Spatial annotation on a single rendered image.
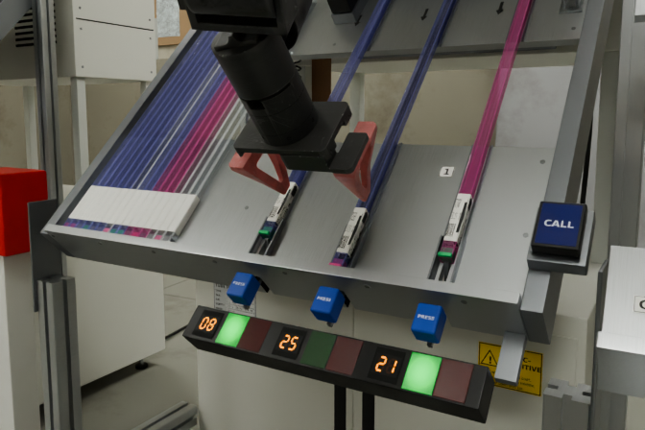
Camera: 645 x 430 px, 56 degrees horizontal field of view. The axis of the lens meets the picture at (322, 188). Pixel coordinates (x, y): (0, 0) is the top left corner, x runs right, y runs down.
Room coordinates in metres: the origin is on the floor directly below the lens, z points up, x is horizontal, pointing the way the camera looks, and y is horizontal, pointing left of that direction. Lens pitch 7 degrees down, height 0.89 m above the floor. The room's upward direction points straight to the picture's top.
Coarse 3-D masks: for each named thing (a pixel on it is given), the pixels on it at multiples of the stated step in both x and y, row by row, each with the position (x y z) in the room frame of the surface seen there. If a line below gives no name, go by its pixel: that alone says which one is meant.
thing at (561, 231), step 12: (552, 204) 0.54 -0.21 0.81; (564, 204) 0.54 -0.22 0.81; (540, 216) 0.54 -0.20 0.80; (552, 216) 0.54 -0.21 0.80; (564, 216) 0.53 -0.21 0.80; (576, 216) 0.53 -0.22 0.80; (540, 228) 0.53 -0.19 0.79; (552, 228) 0.53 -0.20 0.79; (564, 228) 0.52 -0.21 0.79; (576, 228) 0.52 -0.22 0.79; (540, 240) 0.52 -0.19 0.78; (552, 240) 0.52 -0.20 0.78; (564, 240) 0.51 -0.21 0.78; (576, 240) 0.51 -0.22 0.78
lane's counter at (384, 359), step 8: (376, 352) 0.56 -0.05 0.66; (384, 352) 0.56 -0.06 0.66; (392, 352) 0.55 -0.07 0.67; (400, 352) 0.55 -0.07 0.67; (376, 360) 0.55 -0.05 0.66; (384, 360) 0.55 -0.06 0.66; (392, 360) 0.55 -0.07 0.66; (400, 360) 0.54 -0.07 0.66; (376, 368) 0.55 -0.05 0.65; (384, 368) 0.55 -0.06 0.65; (392, 368) 0.54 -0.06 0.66; (400, 368) 0.54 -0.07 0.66; (368, 376) 0.54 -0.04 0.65; (376, 376) 0.54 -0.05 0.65; (384, 376) 0.54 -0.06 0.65; (392, 376) 0.54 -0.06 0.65
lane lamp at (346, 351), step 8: (336, 344) 0.58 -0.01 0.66; (344, 344) 0.58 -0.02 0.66; (352, 344) 0.58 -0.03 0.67; (360, 344) 0.57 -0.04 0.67; (336, 352) 0.57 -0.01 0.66; (344, 352) 0.57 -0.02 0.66; (352, 352) 0.57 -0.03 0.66; (328, 360) 0.57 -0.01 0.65; (336, 360) 0.57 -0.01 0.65; (344, 360) 0.57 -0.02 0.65; (352, 360) 0.56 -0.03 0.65; (328, 368) 0.57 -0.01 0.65; (336, 368) 0.56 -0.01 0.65; (344, 368) 0.56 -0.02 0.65; (352, 368) 0.56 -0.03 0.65
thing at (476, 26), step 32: (320, 0) 1.06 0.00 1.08; (416, 0) 0.95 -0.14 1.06; (480, 0) 0.89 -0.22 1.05; (512, 0) 0.86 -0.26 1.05; (544, 0) 0.84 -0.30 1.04; (320, 32) 0.99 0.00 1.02; (352, 32) 0.96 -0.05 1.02; (384, 32) 0.92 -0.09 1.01; (416, 32) 0.89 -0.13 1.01; (448, 32) 0.86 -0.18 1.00; (480, 32) 0.84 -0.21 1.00; (544, 32) 0.79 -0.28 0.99; (576, 32) 0.77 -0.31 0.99
